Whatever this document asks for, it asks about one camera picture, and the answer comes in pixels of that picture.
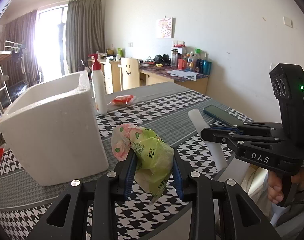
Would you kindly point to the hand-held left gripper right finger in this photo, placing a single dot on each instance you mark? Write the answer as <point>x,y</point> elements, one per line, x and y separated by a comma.
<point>178,180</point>

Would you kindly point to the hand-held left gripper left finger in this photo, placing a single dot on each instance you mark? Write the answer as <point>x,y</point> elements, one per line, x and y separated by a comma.
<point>128,177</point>

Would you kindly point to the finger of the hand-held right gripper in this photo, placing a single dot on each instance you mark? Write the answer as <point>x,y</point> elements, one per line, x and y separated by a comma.
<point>217,136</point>
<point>229,128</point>

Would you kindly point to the white plastic strip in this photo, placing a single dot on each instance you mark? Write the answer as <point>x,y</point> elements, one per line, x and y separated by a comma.
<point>198,120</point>

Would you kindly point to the floral plastic bag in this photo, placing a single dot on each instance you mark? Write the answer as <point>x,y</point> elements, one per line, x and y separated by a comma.
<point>152,155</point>

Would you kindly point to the white foam box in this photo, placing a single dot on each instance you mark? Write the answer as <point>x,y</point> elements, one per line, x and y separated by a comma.
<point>54,135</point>

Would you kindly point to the person's right forearm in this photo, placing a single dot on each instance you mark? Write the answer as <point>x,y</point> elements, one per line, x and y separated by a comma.
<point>279,217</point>

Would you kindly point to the person's right hand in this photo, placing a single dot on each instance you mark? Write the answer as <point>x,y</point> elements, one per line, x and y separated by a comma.
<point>275,190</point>

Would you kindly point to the dark smartphone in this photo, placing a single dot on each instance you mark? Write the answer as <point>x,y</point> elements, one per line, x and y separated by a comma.
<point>222,115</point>

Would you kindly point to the cream cushion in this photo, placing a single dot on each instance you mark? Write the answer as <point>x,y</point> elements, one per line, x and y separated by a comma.
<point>254,182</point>

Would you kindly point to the wooden desk with patterned top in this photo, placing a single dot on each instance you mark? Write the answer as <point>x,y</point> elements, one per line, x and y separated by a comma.
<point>192,85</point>

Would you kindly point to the grey houndstooth tablecloth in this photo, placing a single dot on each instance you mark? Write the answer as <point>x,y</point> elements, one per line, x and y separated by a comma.
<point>152,120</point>

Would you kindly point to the printed papers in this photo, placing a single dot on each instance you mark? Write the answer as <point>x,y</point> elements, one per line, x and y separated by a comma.
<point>183,74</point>

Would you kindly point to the row of bottles and cans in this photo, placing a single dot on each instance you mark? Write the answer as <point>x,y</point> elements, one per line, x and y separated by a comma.
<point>194,62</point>

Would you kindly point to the red snack packet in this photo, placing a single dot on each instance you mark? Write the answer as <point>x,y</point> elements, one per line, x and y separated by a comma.
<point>123,100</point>

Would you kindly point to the white spray bottle red trigger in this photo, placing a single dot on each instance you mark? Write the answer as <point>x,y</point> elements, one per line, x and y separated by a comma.
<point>99,90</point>

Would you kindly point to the black headphones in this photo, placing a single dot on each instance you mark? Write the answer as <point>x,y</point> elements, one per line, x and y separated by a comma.
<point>162,58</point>

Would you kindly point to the wooden chair with smiley face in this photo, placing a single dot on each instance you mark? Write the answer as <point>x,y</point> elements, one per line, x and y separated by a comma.
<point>129,73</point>

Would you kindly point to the light wooden desk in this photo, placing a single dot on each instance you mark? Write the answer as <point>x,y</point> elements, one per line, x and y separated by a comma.
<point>112,75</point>

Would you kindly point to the green box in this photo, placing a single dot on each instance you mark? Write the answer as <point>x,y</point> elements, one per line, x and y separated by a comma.
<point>119,51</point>

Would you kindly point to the brown curtain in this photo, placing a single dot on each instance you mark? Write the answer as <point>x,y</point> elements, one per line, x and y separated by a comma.
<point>19,42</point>
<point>85,35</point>

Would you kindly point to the glass balcony door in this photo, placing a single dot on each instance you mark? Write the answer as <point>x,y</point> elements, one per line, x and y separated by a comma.
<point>51,42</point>

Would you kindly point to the hanging dark clothes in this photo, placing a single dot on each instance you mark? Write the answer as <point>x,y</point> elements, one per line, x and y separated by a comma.
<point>17,55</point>

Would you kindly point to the metal bunk bed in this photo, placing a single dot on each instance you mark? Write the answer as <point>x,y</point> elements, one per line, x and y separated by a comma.
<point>11,45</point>

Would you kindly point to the white wall socket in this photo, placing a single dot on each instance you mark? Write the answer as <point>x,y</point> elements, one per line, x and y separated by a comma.
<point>178,42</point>

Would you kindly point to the pink cartoon wall picture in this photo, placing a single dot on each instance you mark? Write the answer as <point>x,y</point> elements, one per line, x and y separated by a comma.
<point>164,28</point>

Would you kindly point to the white wall plate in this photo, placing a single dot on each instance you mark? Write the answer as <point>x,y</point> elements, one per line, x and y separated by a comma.
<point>288,22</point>

